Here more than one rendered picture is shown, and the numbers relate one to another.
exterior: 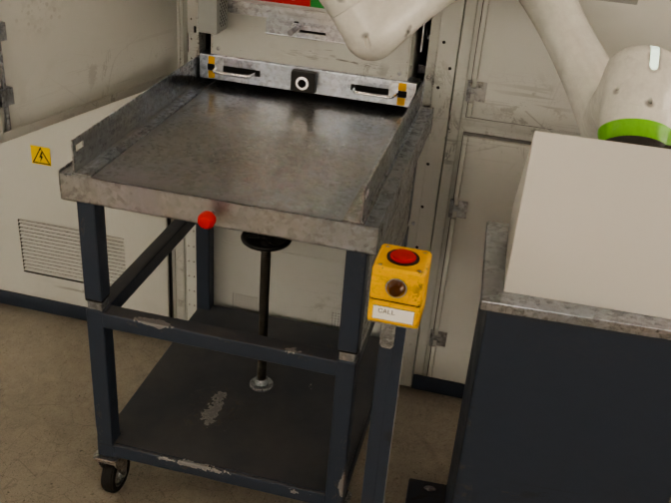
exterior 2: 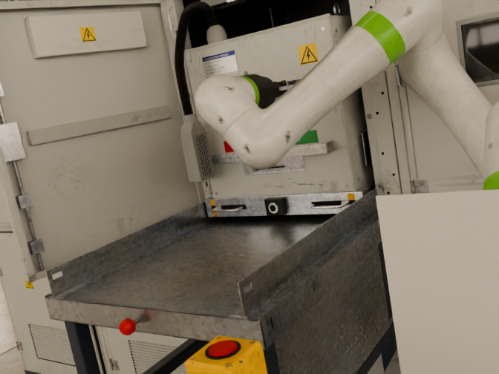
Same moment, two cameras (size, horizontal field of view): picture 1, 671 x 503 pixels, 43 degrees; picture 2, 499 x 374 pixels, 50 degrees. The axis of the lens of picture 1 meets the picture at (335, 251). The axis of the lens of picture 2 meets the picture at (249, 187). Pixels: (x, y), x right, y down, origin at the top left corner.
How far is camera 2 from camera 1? 0.74 m
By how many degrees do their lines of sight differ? 29
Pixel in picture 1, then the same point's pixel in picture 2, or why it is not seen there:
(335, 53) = (295, 179)
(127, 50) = (151, 205)
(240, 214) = (156, 318)
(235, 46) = (226, 189)
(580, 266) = (478, 348)
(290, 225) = (191, 325)
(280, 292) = not seen: outside the picture
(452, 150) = not seen: hidden behind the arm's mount
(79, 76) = (108, 227)
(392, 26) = (269, 133)
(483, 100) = not seen: hidden behind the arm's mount
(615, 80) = (489, 135)
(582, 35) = (477, 110)
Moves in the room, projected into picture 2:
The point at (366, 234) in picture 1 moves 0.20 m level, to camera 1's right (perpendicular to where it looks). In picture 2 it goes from (252, 328) to (364, 328)
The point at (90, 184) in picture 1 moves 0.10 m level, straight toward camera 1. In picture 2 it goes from (62, 304) to (44, 323)
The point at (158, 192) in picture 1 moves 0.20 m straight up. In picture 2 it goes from (101, 306) to (80, 218)
